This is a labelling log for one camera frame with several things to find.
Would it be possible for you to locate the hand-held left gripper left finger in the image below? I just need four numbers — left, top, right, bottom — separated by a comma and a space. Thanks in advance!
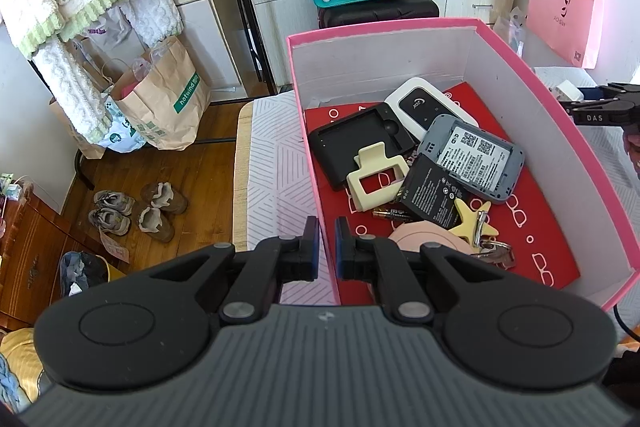
145, 216, 320, 328

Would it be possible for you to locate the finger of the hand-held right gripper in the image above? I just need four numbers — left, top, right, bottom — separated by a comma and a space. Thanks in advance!
581, 82, 640, 102
559, 98, 640, 128

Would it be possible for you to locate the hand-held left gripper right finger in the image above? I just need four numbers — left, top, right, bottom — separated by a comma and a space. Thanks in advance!
334, 216, 507, 328

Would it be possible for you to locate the white charger plug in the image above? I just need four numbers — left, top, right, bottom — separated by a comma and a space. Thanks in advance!
551, 80, 584, 102

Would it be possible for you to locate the cream hair claw clip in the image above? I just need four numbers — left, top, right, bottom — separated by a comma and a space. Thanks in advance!
346, 144, 411, 212

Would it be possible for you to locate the pink round compact case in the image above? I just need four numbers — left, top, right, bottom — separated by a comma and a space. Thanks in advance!
387, 221, 473, 258

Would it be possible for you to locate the pink cardboard box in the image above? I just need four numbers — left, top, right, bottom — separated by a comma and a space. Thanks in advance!
286, 18, 640, 313

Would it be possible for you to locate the black silicone case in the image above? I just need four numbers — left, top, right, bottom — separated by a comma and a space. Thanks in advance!
307, 103, 421, 192

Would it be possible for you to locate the black battery pack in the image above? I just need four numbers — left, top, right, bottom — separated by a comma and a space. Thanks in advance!
396, 154, 475, 230

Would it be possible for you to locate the yellow star keychain with keys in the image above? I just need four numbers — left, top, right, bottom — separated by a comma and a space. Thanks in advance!
449, 198, 516, 269

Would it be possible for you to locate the grey router without cover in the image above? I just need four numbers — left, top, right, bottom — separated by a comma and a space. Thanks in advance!
416, 114, 527, 206

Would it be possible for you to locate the white mobile router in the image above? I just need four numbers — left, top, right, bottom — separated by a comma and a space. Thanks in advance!
384, 77, 471, 144

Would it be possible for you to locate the pink shopping bag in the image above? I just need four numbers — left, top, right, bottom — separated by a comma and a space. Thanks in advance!
526, 0, 605, 68

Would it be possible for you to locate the clear plastic bag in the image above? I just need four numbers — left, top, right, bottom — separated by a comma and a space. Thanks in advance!
492, 6, 528, 54

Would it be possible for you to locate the brown fleece boot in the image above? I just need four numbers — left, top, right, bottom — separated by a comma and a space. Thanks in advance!
140, 182, 189, 214
137, 206, 176, 243

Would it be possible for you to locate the red printed paper liner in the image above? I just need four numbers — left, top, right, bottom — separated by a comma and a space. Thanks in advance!
304, 81, 582, 305

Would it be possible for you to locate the pink card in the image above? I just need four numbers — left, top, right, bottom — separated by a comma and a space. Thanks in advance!
99, 229, 132, 264

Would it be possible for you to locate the brown paper bag green label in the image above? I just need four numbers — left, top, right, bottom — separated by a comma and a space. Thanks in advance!
109, 36, 213, 151

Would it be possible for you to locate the grey sneaker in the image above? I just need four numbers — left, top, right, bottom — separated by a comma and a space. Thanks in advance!
88, 207, 132, 237
94, 190, 136, 216

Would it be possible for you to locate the white green plastic bag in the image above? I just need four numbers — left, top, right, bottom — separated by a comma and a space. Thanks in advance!
100, 92, 148, 154

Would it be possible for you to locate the dark blue plastic bag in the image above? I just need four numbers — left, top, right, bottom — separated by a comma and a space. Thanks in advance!
58, 251, 110, 299

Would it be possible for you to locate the black suitcase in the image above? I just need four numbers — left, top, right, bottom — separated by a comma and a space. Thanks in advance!
316, 0, 441, 30

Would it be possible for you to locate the brown wooden nightstand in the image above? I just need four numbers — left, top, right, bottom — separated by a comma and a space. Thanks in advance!
0, 184, 128, 333

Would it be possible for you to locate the white plastic bag purple print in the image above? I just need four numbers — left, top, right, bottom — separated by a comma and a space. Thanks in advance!
72, 4, 133, 58

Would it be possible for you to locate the yellow and blue blanket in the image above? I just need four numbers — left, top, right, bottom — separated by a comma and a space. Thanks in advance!
0, 327, 57, 414

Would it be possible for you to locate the small green white box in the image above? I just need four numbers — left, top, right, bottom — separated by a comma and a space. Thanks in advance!
0, 173, 25, 204

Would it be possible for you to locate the black cable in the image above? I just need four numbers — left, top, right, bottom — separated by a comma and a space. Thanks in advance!
612, 302, 640, 348

